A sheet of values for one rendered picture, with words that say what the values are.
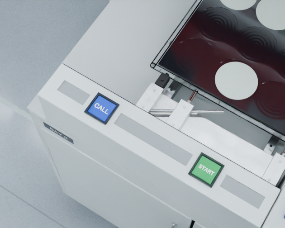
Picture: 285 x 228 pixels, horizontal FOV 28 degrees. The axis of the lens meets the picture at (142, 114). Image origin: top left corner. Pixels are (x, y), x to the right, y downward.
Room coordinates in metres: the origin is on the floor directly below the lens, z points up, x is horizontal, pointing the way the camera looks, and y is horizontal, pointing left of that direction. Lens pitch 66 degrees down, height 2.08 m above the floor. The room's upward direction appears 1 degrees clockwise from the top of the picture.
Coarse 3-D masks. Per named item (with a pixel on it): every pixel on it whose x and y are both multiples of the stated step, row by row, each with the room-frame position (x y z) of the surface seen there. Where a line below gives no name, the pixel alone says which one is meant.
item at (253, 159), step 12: (156, 108) 0.55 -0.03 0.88; (168, 108) 0.55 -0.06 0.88; (192, 120) 0.52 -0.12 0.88; (204, 120) 0.52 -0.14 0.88; (192, 132) 0.49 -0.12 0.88; (204, 132) 0.49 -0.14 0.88; (216, 132) 0.49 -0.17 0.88; (228, 132) 0.49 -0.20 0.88; (204, 144) 0.46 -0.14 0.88; (216, 144) 0.46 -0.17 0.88; (228, 144) 0.46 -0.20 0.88; (240, 144) 0.46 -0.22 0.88; (228, 156) 0.43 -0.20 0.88; (240, 156) 0.43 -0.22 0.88; (252, 156) 0.44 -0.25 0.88; (264, 156) 0.44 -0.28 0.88; (252, 168) 0.41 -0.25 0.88; (264, 168) 0.41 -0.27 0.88
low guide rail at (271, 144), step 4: (272, 136) 0.50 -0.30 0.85; (272, 140) 0.49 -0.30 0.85; (276, 140) 0.49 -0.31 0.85; (268, 144) 0.48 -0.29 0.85; (272, 144) 0.48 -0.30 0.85; (276, 144) 0.48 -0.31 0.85; (264, 148) 0.47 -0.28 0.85; (268, 148) 0.47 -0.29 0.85; (272, 148) 0.47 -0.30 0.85; (268, 152) 0.46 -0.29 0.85
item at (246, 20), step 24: (216, 0) 0.84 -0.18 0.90; (192, 24) 0.77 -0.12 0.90; (216, 24) 0.77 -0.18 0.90; (240, 24) 0.77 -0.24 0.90; (192, 48) 0.70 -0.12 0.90; (216, 48) 0.70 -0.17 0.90; (240, 48) 0.70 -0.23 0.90; (264, 48) 0.70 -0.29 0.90; (192, 72) 0.63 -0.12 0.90; (216, 72) 0.64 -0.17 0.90; (264, 72) 0.64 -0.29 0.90; (216, 96) 0.57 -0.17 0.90; (264, 96) 0.58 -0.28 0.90; (264, 120) 0.51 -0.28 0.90
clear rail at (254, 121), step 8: (152, 64) 0.65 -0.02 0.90; (160, 72) 0.63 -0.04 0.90; (168, 72) 0.63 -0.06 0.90; (176, 80) 0.61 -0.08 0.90; (184, 80) 0.61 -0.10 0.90; (192, 88) 0.59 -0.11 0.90; (208, 96) 0.57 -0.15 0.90; (224, 104) 0.55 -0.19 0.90; (232, 112) 0.53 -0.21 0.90; (240, 112) 0.53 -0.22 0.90; (248, 120) 0.51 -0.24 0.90; (256, 120) 0.51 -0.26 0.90; (264, 128) 0.49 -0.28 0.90; (272, 128) 0.49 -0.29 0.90; (280, 136) 0.48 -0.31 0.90
